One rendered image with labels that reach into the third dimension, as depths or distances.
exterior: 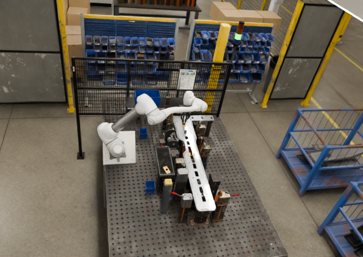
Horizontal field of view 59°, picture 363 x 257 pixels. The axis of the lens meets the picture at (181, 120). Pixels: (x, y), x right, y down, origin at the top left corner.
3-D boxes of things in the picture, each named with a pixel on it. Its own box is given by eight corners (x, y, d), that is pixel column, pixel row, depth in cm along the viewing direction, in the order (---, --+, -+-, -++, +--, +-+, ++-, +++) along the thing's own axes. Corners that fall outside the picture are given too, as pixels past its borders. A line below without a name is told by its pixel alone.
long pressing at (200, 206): (219, 210, 290) (219, 209, 289) (195, 211, 285) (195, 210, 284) (189, 116, 395) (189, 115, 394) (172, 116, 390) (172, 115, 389)
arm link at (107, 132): (102, 147, 337) (91, 130, 337) (111, 142, 352) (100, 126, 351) (153, 111, 301) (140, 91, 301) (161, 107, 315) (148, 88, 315)
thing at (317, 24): (261, 108, 610) (299, 2, 488) (258, 103, 621) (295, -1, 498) (309, 107, 637) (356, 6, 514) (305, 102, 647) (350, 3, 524)
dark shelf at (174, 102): (197, 109, 406) (198, 107, 404) (126, 109, 386) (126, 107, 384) (194, 99, 422) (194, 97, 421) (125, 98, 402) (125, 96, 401)
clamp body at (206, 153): (207, 171, 365) (213, 149, 344) (196, 171, 362) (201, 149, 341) (204, 166, 372) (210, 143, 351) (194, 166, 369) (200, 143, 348)
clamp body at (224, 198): (224, 221, 316) (233, 198, 294) (210, 222, 313) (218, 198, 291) (221, 212, 324) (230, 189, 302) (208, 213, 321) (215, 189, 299)
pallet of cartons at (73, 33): (87, 81, 600) (84, 28, 536) (40, 83, 576) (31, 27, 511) (83, 51, 688) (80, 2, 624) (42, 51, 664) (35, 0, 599)
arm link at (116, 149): (114, 160, 348) (115, 160, 327) (105, 146, 348) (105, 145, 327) (127, 151, 352) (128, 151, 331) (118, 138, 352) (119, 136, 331)
